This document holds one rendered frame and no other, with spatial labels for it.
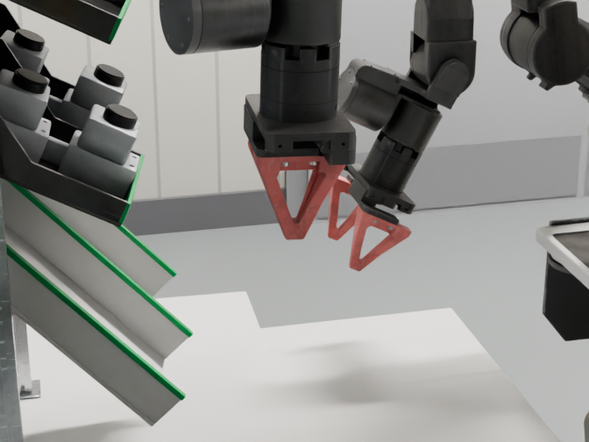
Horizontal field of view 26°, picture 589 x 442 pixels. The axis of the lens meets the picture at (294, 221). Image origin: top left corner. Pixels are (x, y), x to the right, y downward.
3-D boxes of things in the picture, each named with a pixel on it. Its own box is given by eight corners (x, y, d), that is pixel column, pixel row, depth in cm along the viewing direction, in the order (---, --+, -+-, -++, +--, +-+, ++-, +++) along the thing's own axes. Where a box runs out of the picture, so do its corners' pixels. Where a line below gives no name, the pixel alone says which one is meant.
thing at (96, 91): (117, 137, 131) (143, 77, 129) (112, 151, 127) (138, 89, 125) (39, 104, 130) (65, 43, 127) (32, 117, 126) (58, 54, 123)
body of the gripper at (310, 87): (265, 160, 89) (267, 55, 86) (244, 117, 98) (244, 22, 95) (356, 156, 90) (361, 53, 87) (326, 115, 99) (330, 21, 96)
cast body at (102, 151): (129, 184, 118) (158, 117, 116) (124, 201, 114) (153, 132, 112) (43, 148, 117) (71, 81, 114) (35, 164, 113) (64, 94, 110)
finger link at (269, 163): (255, 253, 94) (257, 131, 91) (240, 217, 101) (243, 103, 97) (344, 248, 95) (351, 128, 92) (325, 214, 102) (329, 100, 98)
